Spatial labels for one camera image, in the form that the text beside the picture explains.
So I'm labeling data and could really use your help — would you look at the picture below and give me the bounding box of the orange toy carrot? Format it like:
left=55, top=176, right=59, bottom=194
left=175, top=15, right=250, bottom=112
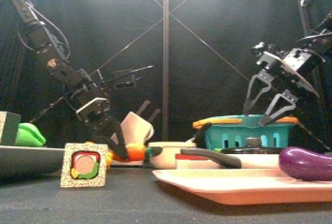
left=109, top=142, right=147, bottom=163

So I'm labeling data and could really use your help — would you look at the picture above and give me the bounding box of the grey plate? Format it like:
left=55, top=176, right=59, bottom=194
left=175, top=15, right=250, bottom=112
left=0, top=144, right=67, bottom=180

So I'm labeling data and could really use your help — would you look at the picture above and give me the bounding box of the speckled toy sushi block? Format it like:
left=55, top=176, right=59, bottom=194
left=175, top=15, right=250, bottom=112
left=59, top=142, right=108, bottom=189

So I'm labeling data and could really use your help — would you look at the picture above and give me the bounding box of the teal plastic basket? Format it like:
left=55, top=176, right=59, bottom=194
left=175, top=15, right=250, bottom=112
left=191, top=114, right=301, bottom=151

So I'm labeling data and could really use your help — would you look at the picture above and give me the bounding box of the white toy pot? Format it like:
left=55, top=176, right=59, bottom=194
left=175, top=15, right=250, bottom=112
left=144, top=141, right=198, bottom=170

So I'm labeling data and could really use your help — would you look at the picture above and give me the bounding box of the black pot lid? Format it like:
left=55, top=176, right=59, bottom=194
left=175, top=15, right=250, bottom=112
left=219, top=137, right=286, bottom=155

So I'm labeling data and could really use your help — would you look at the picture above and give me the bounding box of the green toy pepper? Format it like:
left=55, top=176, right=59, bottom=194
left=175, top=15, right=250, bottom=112
left=16, top=122, right=48, bottom=148

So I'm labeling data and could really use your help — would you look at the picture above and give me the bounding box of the purple toy eggplant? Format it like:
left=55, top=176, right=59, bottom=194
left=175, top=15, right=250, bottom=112
left=277, top=145, right=332, bottom=182

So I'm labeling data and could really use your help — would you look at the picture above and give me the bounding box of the green speckled toy block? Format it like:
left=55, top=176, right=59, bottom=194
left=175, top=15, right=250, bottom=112
left=0, top=111, right=21, bottom=147

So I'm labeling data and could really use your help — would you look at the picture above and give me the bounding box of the pink plastic tray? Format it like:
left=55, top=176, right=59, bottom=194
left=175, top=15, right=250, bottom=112
left=151, top=168, right=332, bottom=207

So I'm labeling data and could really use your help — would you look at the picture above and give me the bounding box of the white pan with black handle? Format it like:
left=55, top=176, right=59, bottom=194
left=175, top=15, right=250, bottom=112
left=174, top=146, right=286, bottom=170

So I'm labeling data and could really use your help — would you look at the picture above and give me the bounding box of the vertical metal frame pole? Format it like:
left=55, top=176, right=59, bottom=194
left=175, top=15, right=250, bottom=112
left=160, top=0, right=171, bottom=143

